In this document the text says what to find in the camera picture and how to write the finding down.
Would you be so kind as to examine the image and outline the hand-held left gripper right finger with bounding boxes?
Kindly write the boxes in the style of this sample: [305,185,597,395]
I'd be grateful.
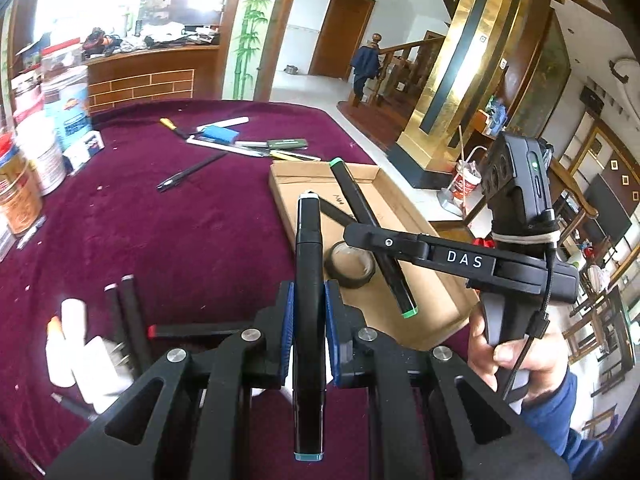
[322,280,572,480]

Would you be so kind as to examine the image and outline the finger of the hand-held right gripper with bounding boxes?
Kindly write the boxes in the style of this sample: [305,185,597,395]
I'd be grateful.
[344,223,433,267]

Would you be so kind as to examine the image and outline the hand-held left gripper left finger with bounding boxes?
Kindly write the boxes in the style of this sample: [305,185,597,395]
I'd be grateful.
[44,281,297,480]

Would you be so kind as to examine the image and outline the cardboard tray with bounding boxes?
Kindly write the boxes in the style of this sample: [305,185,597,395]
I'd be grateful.
[268,161,481,352]

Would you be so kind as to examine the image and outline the black marker teal caps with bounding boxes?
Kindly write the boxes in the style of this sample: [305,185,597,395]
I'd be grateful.
[292,191,326,462]

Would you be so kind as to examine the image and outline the black marker green caps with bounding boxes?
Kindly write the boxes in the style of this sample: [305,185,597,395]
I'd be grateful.
[329,158,418,318]

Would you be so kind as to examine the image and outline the person's right forearm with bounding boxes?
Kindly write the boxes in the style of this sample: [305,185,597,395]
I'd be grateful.
[520,372,607,480]

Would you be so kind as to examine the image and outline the person's right hand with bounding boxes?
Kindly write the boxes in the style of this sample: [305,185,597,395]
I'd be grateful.
[467,305,572,413]

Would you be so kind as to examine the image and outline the black tape roll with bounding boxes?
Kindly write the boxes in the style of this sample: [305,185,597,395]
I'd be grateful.
[324,241,377,290]

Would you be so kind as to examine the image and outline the black marker red cap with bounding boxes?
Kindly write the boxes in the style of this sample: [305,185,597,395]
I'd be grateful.
[147,322,258,339]

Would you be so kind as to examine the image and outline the red white bucket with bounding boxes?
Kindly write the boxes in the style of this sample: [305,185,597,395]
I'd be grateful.
[451,162,483,217]

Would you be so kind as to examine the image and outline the dark wooden dining chair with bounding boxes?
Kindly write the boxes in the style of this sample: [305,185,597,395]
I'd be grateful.
[562,285,632,396]

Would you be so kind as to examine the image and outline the yellow pen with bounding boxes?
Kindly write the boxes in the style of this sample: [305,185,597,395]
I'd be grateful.
[270,150,322,162]

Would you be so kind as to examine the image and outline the dark blue jacket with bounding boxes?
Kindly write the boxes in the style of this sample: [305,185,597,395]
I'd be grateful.
[350,42,381,106]

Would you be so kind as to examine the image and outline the black pen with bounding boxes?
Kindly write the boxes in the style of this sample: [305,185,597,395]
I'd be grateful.
[156,151,229,192]

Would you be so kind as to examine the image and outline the gold pillar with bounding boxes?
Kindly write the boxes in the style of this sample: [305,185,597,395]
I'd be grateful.
[390,0,533,188]

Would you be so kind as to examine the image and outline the wooden stair railing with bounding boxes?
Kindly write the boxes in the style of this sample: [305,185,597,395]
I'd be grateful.
[372,32,446,106]

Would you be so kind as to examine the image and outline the white blue pen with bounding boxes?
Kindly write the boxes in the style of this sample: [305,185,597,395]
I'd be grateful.
[186,136,273,158]

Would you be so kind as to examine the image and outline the blue eraser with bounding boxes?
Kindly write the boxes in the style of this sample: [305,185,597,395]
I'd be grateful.
[204,125,239,144]

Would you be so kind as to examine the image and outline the white chalk marker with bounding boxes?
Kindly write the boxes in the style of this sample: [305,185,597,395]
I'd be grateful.
[196,116,250,132]

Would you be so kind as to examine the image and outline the small white bottle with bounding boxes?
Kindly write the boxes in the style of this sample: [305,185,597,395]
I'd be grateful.
[61,299,87,348]

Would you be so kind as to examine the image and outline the brown wooden door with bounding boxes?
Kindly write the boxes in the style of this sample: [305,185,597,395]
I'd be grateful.
[308,0,376,80]

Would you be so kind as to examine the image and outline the grey pen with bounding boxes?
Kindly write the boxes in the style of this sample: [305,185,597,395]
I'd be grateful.
[50,391,99,422]

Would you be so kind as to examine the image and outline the white bottle orange cap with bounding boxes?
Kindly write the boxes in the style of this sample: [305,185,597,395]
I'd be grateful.
[46,316,77,388]

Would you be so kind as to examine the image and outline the bamboo painted panel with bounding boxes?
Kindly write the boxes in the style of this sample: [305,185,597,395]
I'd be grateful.
[220,0,281,101]

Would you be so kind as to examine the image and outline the small white blue box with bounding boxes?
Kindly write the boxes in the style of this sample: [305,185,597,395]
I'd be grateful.
[65,131,106,173]

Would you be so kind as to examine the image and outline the wooden brick pattern counter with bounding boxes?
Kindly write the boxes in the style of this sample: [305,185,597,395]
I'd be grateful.
[82,45,221,113]

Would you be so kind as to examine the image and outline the clear jar white contents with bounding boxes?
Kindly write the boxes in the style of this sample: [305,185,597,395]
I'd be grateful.
[17,120,68,196]

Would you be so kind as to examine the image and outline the blue white snack container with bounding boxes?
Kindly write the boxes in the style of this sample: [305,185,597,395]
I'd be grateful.
[42,66,92,153]

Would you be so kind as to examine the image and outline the clutter pile on counter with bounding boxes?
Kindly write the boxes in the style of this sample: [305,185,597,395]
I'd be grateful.
[82,17,221,51]

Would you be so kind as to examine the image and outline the pink bottle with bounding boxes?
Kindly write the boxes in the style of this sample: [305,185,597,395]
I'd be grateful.
[12,72,46,126]

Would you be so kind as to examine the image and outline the clear jar red lid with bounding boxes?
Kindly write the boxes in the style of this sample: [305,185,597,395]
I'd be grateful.
[40,42,83,78]

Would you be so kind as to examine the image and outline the yellow handled knife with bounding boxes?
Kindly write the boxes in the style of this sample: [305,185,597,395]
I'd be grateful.
[159,118,191,138]

